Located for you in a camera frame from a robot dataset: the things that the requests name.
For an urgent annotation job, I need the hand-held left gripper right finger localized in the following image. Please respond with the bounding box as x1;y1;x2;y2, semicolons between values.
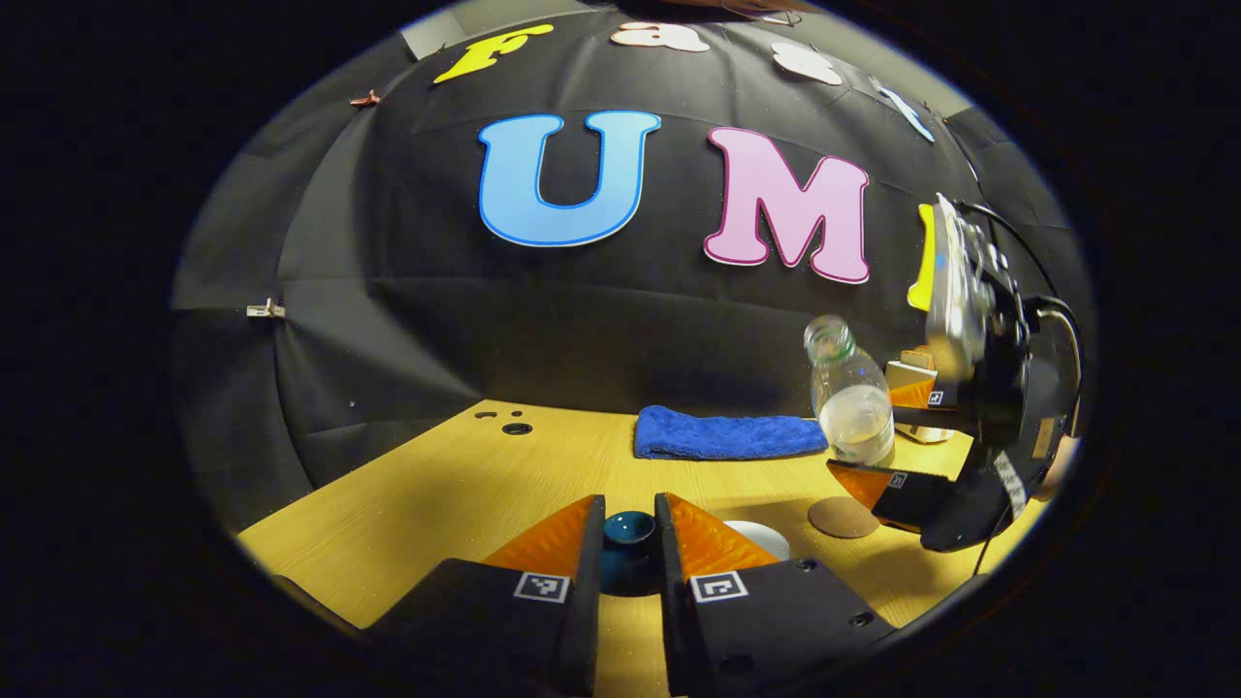
653;492;899;698

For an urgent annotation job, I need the white toaster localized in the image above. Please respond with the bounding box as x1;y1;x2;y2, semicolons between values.
884;354;956;445

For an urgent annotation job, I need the black backdrop cloth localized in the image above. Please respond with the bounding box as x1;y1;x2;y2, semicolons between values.
173;5;1097;544

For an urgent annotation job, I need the round brown coaster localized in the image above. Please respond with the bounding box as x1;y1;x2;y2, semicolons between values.
807;495;882;541

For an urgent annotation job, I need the white teacup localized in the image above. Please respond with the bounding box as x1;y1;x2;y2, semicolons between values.
722;520;792;564

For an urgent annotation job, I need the blue towel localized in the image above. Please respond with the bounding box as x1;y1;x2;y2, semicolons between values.
633;404;831;462

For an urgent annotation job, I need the clear plastic water bottle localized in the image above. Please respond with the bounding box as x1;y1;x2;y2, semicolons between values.
802;314;897;469

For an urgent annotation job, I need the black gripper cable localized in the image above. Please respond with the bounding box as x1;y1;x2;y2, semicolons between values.
953;199;1087;389

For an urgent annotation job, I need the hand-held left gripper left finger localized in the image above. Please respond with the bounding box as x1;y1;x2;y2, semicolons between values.
366;493;608;698

